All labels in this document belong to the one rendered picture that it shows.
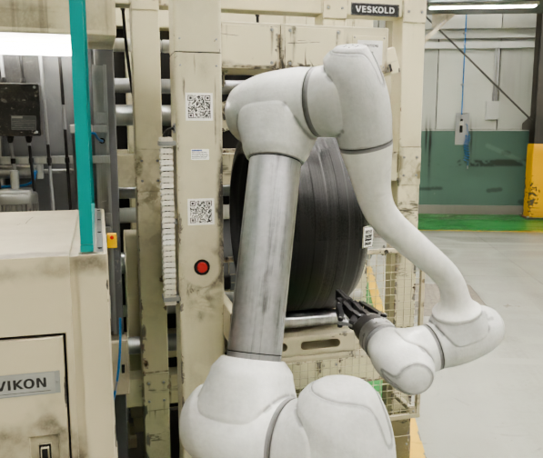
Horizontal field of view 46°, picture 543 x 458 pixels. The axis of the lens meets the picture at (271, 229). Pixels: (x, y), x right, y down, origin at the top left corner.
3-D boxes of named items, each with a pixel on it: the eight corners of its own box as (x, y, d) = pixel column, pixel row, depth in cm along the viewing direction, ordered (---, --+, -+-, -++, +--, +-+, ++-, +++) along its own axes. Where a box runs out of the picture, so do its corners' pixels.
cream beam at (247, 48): (210, 68, 199) (209, 19, 196) (198, 74, 222) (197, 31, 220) (388, 73, 214) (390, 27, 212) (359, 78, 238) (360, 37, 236)
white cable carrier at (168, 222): (165, 305, 181) (160, 136, 174) (163, 301, 186) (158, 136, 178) (180, 304, 182) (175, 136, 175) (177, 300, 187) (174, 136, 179)
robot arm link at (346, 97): (404, 130, 121) (339, 135, 128) (392, 33, 115) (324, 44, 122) (381, 151, 111) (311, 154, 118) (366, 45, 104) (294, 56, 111)
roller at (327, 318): (237, 325, 178) (235, 313, 181) (236, 335, 180) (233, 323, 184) (355, 315, 187) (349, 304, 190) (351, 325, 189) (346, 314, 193)
